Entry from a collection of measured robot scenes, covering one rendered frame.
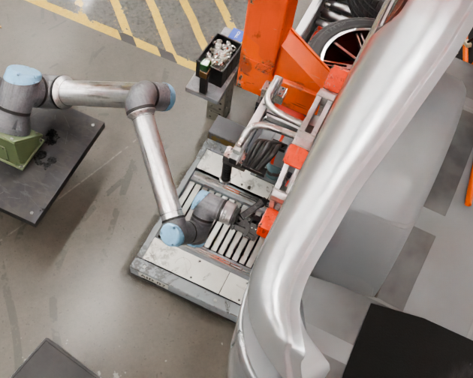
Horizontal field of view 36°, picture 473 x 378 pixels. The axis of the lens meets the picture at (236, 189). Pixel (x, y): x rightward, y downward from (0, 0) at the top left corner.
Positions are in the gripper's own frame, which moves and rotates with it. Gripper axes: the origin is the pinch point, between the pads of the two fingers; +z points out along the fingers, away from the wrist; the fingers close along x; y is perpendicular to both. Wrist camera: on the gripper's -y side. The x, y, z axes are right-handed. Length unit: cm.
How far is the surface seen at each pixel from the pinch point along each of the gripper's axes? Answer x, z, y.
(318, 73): -44, -16, -58
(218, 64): -54, -60, -43
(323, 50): -84, -22, -65
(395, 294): 32, 44, -6
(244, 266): -44, -13, 36
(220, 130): -82, -54, -10
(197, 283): -31, -28, 48
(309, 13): -113, -39, -78
